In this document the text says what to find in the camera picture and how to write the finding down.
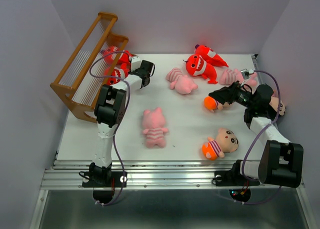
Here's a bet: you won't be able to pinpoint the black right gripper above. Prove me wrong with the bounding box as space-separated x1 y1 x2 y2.
208 80 255 109

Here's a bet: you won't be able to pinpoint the red shark plush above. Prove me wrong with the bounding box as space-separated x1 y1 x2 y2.
100 45 133 64
185 54 218 85
194 44 229 68
106 63 130 86

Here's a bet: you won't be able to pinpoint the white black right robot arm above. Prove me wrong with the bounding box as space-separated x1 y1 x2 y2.
209 81 304 188

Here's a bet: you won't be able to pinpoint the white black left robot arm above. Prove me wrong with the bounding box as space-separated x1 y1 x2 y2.
79 60 155 188

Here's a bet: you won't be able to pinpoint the wooden tiered shelf rack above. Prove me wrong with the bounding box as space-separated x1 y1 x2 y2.
50 12 129 123

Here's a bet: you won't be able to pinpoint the pink striped pig plush right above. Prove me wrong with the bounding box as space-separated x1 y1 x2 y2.
218 68 258 87

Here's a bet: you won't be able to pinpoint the pink striped pig plush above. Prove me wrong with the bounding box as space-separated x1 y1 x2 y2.
142 107 169 148
165 67 198 95
218 68 258 87

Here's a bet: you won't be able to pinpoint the boy doll orange pants middle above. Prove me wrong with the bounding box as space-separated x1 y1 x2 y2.
203 96 232 112

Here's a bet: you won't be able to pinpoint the boy doll orange pants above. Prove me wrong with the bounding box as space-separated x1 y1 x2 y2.
269 91 286 117
201 128 240 161
203 96 232 112

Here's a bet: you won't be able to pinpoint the pink striped pig plush back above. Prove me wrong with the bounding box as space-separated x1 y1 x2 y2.
165 67 198 95

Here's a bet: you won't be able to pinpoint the boy doll orange pants right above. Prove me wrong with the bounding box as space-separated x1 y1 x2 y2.
269 91 286 117

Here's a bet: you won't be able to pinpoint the boy doll orange pants front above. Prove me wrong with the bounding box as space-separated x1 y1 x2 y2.
201 128 240 161

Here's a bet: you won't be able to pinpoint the pink striped pig plush front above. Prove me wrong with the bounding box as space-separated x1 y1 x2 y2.
142 107 169 148

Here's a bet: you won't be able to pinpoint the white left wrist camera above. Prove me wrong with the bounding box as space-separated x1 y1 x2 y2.
130 55 142 72

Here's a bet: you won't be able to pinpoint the aluminium front mounting rail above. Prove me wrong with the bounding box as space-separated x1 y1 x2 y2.
39 159 306 191

